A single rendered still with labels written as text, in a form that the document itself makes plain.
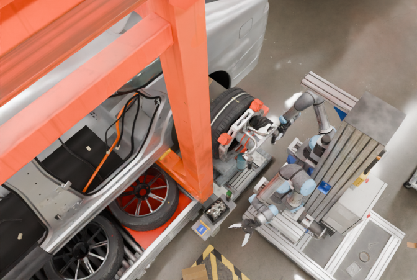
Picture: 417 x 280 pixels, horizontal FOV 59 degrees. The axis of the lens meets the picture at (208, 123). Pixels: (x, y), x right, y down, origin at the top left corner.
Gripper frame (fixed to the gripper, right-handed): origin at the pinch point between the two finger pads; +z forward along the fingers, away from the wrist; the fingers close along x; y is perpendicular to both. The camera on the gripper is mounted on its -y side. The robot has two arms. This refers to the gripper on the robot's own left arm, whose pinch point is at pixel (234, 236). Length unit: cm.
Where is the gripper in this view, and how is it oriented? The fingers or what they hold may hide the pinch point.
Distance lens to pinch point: 256.5
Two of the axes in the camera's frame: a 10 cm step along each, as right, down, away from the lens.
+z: -8.2, 5.1, -2.6
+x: -5.6, -6.3, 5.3
